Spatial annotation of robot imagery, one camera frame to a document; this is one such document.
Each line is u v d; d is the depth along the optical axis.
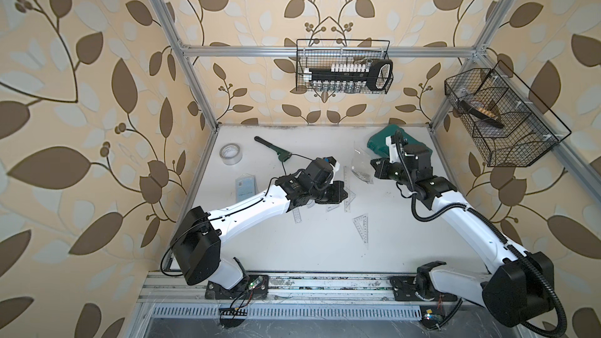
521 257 0.40
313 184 0.60
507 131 0.74
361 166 0.88
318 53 0.91
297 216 0.91
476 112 0.74
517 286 0.39
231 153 1.09
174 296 0.74
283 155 1.08
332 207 0.93
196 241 0.42
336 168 0.74
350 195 0.77
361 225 0.89
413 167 0.61
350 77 0.85
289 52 0.90
